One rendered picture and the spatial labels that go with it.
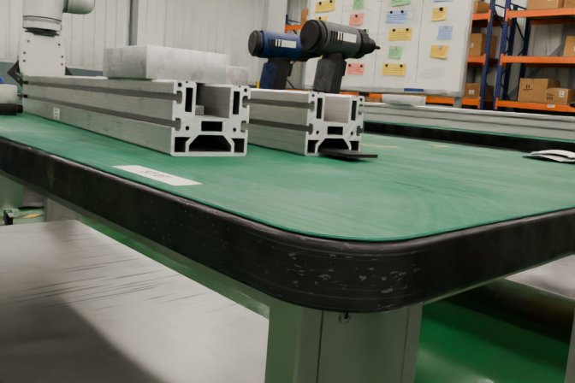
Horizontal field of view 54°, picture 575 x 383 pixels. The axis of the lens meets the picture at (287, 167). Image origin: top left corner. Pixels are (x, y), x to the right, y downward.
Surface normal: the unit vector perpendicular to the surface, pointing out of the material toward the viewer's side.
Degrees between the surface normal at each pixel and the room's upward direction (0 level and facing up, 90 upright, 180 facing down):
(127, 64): 90
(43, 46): 91
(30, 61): 92
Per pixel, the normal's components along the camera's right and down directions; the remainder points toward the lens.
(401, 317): 0.67, 0.14
